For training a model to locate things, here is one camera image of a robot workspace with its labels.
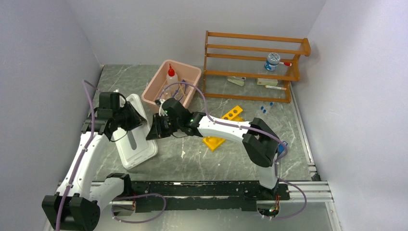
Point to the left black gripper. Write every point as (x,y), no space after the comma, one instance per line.
(136,118)

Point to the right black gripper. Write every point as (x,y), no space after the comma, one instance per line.
(156,131)

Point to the white plastic tray lid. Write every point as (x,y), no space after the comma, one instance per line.
(132,146)

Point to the blue safety glasses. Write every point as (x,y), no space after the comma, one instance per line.
(177,95)

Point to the tan rubber tubing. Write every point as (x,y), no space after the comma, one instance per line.
(182,88)

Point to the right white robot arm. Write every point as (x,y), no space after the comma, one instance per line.
(259,141)

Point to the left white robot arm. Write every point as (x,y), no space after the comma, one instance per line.
(74,206)

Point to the pink plastic bin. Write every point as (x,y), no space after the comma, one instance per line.
(186,73)

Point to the red-capped squeeze bottle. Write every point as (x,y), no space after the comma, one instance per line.
(171,75)

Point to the yellow test tube rack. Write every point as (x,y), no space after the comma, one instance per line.
(214,142)

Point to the white stapler-like object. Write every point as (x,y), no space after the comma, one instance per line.
(240,81)

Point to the orange wooden shelf rack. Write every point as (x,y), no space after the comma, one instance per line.
(244,55)

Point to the red-tipped tube on shelf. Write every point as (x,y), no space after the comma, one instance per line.
(275,87)

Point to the small white box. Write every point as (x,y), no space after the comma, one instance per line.
(267,82)

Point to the blue black handheld tool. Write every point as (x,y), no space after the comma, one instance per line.
(281,147)

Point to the blue-lidded jar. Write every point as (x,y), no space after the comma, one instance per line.
(272,61)

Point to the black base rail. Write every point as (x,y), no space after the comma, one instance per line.
(245,195)

